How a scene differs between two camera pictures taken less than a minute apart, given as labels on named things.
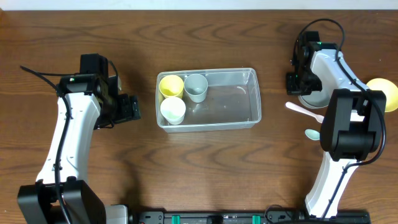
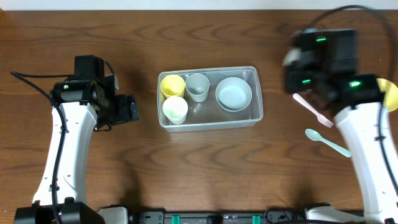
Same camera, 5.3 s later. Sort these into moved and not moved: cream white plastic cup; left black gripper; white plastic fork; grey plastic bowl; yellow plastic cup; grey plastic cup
Moved: grey plastic bowl; white plastic fork
Not moved: yellow plastic cup; cream white plastic cup; left black gripper; grey plastic cup
